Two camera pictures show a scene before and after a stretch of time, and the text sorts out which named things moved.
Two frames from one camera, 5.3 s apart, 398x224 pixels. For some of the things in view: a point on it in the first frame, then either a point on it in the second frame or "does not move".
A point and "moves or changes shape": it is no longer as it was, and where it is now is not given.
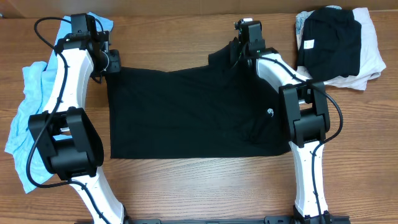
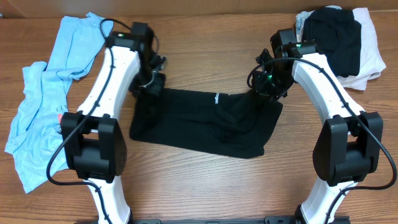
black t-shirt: x=218 y=109 moves or changes shape
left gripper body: x=112 y=62 to x=149 y=86
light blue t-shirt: x=31 y=168 does not move
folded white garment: x=371 y=63 does not move
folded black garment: x=330 y=47 does not move
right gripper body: x=239 y=55 to x=275 y=84
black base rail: x=270 y=219 does not move
